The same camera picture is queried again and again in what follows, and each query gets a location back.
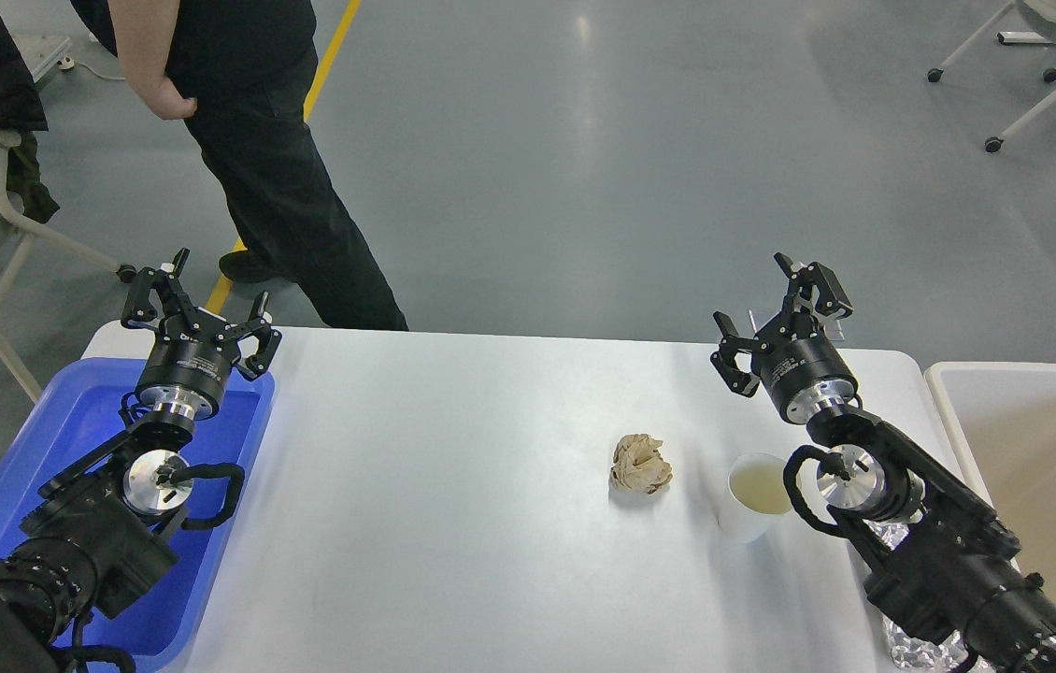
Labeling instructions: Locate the white wheeled chair base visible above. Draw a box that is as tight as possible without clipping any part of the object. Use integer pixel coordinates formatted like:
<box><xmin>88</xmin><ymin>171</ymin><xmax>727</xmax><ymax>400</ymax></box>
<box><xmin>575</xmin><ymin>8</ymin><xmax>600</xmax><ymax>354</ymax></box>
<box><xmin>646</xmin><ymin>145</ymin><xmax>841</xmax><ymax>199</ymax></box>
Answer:
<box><xmin>926</xmin><ymin>0</ymin><xmax>1056</xmax><ymax>191</ymax></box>

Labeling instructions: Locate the metal floor plate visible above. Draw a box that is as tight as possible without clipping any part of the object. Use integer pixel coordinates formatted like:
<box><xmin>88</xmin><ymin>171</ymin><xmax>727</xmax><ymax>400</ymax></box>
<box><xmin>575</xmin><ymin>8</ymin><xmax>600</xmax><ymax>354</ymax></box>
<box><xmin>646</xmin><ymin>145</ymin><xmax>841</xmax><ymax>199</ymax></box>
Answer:
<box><xmin>819</xmin><ymin>316</ymin><xmax>845</xmax><ymax>342</ymax></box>
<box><xmin>749</xmin><ymin>309</ymin><xmax>786</xmax><ymax>342</ymax></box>

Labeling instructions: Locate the white paper cup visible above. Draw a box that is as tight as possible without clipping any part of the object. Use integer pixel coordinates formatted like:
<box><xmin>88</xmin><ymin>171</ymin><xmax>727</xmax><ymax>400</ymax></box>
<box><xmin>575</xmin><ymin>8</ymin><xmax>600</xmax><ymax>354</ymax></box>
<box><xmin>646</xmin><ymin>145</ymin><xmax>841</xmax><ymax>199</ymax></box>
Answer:
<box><xmin>719</xmin><ymin>452</ymin><xmax>792</xmax><ymax>544</ymax></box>

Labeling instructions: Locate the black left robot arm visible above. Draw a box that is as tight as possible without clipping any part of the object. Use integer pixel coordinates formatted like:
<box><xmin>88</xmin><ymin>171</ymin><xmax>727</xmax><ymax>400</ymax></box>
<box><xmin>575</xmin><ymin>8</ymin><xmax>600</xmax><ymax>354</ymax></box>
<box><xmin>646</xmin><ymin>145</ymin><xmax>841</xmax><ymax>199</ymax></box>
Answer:
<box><xmin>0</xmin><ymin>249</ymin><xmax>283</xmax><ymax>672</ymax></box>

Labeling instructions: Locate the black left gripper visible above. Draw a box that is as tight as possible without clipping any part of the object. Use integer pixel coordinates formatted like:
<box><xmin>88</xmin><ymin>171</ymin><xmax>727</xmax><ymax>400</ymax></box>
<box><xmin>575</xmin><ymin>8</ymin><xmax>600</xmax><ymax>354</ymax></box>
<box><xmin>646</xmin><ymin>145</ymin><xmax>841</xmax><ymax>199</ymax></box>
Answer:
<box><xmin>121</xmin><ymin>248</ymin><xmax>283</xmax><ymax>420</ymax></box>

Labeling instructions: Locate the crumpled brown paper ball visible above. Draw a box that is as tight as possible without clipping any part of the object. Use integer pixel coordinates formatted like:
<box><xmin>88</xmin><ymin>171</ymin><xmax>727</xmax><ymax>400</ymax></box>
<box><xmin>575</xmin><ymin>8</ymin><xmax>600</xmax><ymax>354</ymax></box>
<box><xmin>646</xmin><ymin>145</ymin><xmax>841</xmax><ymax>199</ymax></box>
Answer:
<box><xmin>609</xmin><ymin>434</ymin><xmax>674</xmax><ymax>496</ymax></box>

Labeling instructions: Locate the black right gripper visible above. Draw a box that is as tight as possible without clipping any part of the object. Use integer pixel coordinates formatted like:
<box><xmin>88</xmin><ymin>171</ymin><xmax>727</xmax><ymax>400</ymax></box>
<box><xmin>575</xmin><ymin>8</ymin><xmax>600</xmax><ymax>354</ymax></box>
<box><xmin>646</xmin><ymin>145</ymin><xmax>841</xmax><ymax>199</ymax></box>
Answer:
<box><xmin>710</xmin><ymin>253</ymin><xmax>857</xmax><ymax>425</ymax></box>

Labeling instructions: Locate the crumpled aluminium foil tray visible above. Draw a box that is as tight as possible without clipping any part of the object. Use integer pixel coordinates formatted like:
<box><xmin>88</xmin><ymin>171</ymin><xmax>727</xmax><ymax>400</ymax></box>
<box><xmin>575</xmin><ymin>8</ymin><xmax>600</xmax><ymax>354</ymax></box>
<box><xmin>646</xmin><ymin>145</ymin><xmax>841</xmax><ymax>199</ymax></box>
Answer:
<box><xmin>857</xmin><ymin>519</ymin><xmax>968</xmax><ymax>672</ymax></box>

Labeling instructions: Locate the left metal floor plate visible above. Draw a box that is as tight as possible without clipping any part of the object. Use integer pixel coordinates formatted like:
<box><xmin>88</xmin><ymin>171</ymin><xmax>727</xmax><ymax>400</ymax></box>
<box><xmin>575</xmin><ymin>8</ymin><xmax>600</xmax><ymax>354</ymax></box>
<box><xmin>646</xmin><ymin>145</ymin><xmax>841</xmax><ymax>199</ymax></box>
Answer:
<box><xmin>749</xmin><ymin>309</ymin><xmax>786</xmax><ymax>342</ymax></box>

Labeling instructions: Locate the right metal floor plate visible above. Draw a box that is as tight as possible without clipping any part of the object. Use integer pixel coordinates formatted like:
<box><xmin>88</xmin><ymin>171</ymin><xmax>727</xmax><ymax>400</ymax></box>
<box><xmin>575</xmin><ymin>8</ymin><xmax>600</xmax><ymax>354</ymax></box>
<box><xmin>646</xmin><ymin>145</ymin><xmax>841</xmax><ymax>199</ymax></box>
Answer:
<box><xmin>819</xmin><ymin>316</ymin><xmax>845</xmax><ymax>342</ymax></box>

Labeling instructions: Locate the person in black clothes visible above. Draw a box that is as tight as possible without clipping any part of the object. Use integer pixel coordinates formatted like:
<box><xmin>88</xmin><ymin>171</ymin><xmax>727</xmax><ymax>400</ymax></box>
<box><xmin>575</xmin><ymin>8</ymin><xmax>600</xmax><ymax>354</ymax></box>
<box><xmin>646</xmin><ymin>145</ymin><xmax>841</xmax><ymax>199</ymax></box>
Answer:
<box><xmin>74</xmin><ymin>1</ymin><xmax>407</xmax><ymax>331</ymax></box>

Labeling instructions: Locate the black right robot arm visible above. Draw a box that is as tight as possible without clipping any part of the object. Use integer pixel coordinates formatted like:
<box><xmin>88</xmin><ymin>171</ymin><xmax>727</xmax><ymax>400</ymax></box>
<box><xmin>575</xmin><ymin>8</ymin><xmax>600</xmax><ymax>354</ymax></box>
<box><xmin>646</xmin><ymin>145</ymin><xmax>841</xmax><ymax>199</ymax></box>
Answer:
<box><xmin>710</xmin><ymin>254</ymin><xmax>1056</xmax><ymax>672</ymax></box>

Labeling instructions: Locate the blue plastic tray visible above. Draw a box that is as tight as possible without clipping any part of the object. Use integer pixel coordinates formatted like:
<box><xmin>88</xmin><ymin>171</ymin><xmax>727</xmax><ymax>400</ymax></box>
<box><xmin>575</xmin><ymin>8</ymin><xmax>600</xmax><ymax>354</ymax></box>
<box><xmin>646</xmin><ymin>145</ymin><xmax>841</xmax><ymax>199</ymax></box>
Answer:
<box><xmin>0</xmin><ymin>358</ymin><xmax>275</xmax><ymax>672</ymax></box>

